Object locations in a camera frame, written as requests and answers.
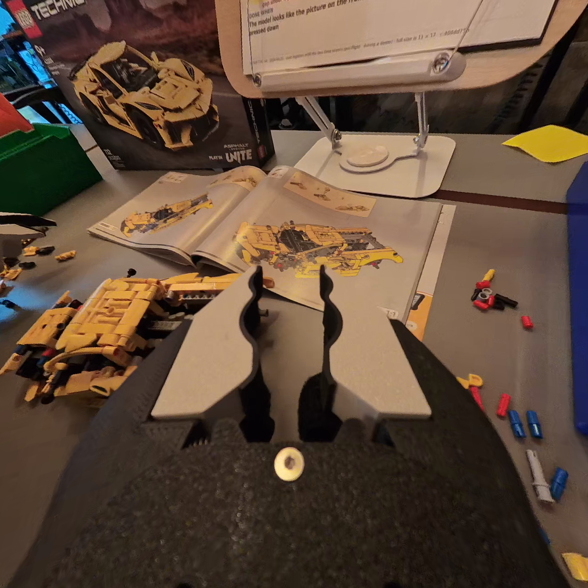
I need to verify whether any yellow brick hood panel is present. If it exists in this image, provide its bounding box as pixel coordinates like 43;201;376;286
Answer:
16;307;81;350

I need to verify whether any blue plastic bin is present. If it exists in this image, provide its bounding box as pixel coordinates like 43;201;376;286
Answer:
566;161;588;436

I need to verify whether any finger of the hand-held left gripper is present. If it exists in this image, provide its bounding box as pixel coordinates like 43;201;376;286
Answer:
0;226;47;259
0;211;58;229

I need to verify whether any black toy car set box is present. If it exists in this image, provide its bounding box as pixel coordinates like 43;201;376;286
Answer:
5;0;276;172

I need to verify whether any green plastic bin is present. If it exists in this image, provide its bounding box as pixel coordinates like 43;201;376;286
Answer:
0;123;103;217

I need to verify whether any pile of small coloured bricks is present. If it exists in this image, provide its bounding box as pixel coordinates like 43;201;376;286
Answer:
456;269;570;504

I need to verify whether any pile of small yellow bricks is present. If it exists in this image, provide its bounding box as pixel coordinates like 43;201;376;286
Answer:
0;239;77;309

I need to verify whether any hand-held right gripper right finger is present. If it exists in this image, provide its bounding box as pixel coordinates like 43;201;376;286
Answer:
319;265;432;422

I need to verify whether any yellow brick model car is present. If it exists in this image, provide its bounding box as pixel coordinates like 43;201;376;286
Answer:
0;269;276;408

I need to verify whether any white printed sheet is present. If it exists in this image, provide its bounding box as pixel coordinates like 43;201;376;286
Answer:
241;0;560;75

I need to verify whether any yellow sticky label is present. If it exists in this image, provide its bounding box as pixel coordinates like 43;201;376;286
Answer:
561;552;588;582
502;125;588;164

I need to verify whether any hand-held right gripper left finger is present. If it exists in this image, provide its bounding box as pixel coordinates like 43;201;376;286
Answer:
151;266;263;426

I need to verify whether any orange plastic tote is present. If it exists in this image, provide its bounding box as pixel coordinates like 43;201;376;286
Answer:
0;94;36;138

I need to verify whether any instruction booklet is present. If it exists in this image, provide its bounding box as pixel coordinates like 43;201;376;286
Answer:
87;165;456;341

